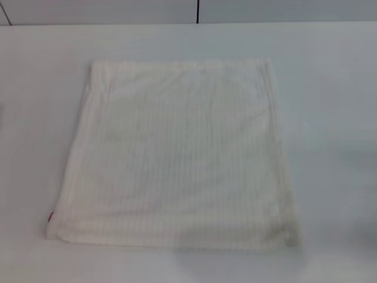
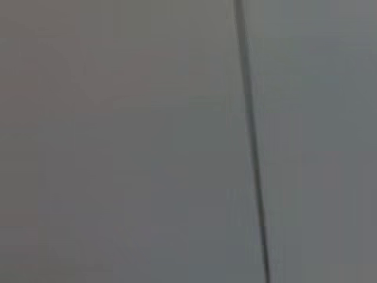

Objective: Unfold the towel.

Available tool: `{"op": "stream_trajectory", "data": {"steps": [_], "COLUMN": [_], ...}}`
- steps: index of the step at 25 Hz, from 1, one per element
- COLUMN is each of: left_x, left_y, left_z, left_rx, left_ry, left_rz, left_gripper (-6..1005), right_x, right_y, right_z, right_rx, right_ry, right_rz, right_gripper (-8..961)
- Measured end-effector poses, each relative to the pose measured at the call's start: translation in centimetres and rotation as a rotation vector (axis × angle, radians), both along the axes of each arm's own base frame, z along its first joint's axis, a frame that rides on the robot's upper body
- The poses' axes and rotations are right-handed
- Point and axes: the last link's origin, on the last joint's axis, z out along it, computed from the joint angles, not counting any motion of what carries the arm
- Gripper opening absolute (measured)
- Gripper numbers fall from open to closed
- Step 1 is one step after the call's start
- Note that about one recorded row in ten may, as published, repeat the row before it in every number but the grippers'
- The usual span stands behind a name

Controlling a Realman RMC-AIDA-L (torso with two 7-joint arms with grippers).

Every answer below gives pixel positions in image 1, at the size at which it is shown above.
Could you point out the white ribbed towel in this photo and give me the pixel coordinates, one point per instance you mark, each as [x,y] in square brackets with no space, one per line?
[176,147]

